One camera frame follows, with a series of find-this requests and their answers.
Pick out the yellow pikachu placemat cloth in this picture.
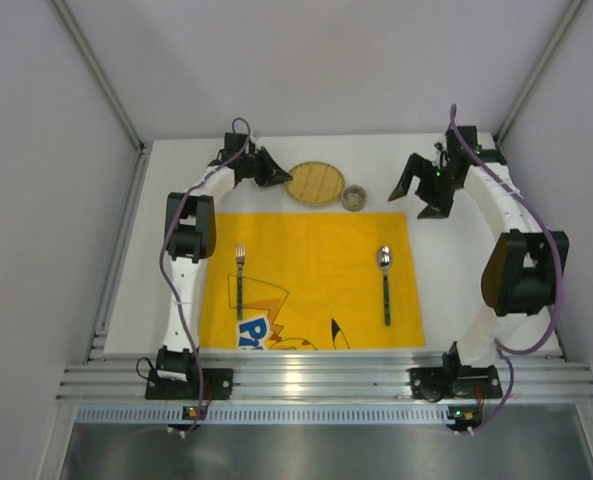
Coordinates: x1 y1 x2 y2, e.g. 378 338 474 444
200 213 425 351

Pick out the right aluminium frame post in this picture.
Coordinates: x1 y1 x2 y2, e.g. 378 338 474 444
492 0 588 147

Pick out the aluminium mounting rail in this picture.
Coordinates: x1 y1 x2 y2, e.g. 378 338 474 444
56 352 593 404

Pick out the slotted cable duct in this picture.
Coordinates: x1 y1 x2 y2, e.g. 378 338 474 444
75 402 482 426

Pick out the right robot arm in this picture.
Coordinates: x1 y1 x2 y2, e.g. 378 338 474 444
389 126 569 402

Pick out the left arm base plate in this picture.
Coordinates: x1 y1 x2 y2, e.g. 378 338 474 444
145 368 234 400

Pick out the fork with green handle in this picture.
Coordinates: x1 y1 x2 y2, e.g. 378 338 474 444
235 243 246 321

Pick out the speckled ceramic cup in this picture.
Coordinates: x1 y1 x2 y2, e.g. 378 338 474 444
341 185 367 212

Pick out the left aluminium frame post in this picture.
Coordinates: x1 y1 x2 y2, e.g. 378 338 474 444
47 0 145 152

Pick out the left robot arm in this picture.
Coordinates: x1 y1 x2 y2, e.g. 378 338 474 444
146 131 292 400

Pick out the spoon with green handle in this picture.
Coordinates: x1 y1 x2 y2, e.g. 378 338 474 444
376 245 392 327

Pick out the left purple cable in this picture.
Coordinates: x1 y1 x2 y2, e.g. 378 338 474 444
158 116 257 434

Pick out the round woven bamboo plate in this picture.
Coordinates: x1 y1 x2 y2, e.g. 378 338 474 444
284 161 346 207

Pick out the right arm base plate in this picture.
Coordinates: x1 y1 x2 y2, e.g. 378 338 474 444
409 366 503 403

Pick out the aluminium frame post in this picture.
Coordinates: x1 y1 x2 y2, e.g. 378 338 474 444
47 0 145 152
492 0 588 147

